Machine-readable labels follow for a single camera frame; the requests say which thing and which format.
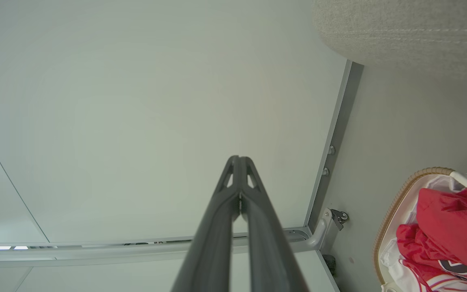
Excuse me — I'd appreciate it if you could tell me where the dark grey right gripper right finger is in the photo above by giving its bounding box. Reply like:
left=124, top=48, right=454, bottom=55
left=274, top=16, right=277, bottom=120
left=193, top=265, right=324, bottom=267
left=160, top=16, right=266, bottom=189
left=240, top=156, right=309, bottom=292

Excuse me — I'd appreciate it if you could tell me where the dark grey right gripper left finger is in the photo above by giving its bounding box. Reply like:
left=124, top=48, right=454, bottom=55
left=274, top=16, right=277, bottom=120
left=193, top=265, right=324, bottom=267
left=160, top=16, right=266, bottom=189
left=171, top=155, right=241, bottom=292

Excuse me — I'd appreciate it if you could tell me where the red cloth garment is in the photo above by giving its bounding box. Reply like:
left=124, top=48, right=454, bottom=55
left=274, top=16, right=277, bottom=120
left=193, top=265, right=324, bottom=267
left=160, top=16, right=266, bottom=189
left=396, top=187, right=467, bottom=284

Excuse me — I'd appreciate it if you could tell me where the grey fabric sofa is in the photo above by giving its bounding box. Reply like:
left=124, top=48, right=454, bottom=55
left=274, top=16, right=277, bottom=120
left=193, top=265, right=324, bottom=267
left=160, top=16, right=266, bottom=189
left=312, top=0, right=467, bottom=79

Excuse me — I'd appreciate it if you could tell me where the black rubber foot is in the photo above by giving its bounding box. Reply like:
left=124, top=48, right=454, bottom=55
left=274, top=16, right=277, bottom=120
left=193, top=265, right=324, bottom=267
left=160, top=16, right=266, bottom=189
left=323, top=254, right=338, bottom=279

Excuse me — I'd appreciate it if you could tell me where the wicker rim laundry basket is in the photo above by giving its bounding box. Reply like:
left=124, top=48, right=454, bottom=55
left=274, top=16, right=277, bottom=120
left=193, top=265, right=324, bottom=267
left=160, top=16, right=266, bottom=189
left=373, top=167, right=467, bottom=292

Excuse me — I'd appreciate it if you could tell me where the white plastic tub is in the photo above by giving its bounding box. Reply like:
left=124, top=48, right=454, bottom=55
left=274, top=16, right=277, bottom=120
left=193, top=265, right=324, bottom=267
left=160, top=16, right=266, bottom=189
left=379, top=174, right=467, bottom=292

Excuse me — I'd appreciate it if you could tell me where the red and white jersey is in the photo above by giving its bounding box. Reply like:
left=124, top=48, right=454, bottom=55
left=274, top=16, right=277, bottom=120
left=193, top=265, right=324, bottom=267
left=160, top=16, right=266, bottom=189
left=398, top=259, right=467, bottom=292

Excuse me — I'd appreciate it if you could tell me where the white curved metal bracket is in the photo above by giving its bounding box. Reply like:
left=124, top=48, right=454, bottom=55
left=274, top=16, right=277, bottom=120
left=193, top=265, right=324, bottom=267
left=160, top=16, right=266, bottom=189
left=306, top=208, right=334, bottom=249

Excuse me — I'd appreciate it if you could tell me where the long aluminium frame rail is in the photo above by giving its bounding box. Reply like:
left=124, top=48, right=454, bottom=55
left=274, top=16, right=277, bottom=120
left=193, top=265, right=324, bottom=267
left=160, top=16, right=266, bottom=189
left=0, top=227, right=319, bottom=268

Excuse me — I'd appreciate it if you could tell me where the upright aluminium frame post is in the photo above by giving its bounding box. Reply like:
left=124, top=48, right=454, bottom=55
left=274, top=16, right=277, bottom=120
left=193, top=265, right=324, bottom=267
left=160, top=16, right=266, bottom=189
left=304, top=60, right=364, bottom=234

